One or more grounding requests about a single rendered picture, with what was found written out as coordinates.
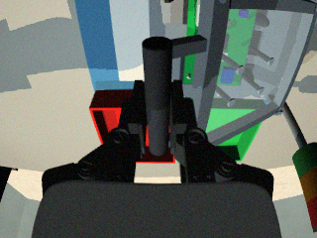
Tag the green bin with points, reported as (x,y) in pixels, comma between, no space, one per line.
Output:
(237,147)

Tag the green circuit board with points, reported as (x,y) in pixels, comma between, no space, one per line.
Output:
(192,25)

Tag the red bin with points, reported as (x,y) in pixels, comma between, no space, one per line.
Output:
(105,109)

